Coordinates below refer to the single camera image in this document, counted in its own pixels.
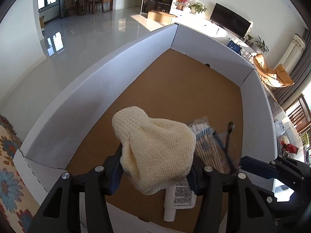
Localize red snack packet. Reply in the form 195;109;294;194
283;143;298;154

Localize black frame eyeglasses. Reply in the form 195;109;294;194
223;121;241;175

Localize bag of cotton swabs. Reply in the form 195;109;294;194
188;116;230;174

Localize white lotion tube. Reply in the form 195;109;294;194
163;178;197;222

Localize cream knitted cloth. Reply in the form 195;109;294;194
112;106;196;195
278;136;290;146

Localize clear cartoon floss box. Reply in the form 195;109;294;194
274;120;286;137

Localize floral patterned cushion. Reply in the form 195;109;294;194
0;116;39;232

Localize wooden dining chair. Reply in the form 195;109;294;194
286;94;310;136

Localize orange butterfly chair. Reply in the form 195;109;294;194
253;54;295;88

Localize white standing air conditioner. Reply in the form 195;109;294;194
275;33;306;74

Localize green potted plant right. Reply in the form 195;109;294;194
255;36;269;54

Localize green potted plant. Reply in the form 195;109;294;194
255;36;269;54
189;2;208;14

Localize blue shopping bag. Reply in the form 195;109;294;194
227;40;242;55

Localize white cardboard storage box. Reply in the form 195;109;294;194
14;24;277;232

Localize black television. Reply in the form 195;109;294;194
210;3;251;38

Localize white tv console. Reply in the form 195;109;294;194
173;13;257;57

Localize green potted plant left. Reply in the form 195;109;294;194
189;2;208;14

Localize red flower plant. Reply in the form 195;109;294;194
175;0;190;10

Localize brown cardboard box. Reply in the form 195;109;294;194
147;10;177;25

